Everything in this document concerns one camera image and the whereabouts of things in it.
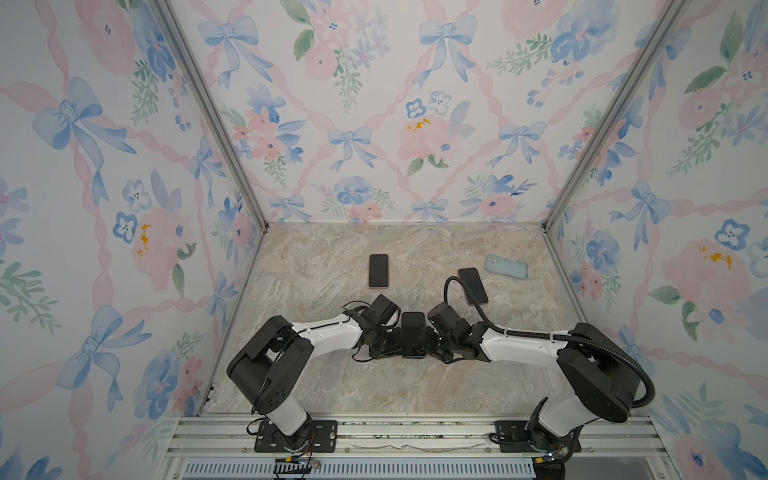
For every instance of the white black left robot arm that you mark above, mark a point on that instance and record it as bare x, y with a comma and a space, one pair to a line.
267, 368

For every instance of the white vent grille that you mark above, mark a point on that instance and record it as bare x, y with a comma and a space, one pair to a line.
361, 468

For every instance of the aluminium corner post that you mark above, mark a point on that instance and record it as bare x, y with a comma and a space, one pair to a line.
658, 35
180, 47

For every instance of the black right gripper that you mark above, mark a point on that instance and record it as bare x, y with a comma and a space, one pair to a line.
427, 336

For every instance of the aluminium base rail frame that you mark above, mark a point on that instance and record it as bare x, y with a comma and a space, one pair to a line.
632, 450

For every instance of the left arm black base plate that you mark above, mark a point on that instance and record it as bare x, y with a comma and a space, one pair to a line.
314, 436

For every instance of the silver edged phone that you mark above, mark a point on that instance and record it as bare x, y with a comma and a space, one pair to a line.
378, 270

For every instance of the black phone case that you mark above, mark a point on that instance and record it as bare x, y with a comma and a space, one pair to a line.
413, 356

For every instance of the pink edged phone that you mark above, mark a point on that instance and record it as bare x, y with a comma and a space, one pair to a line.
476, 292

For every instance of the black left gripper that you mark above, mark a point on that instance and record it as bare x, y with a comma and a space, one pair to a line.
395, 350

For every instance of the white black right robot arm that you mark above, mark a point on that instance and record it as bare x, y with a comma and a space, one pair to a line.
601, 383

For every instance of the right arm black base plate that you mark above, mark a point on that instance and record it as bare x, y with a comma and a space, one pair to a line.
515, 436

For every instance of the aluminium corner post right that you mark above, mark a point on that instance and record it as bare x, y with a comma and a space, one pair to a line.
658, 35

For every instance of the light blue phone case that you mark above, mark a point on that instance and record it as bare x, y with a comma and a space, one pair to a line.
506, 267

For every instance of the blue edged phone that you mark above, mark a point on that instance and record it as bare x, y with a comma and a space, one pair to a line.
413, 331

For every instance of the aluminium corner post left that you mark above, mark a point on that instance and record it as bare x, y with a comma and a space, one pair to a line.
180, 47

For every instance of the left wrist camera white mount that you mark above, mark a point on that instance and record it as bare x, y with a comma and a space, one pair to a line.
381, 309

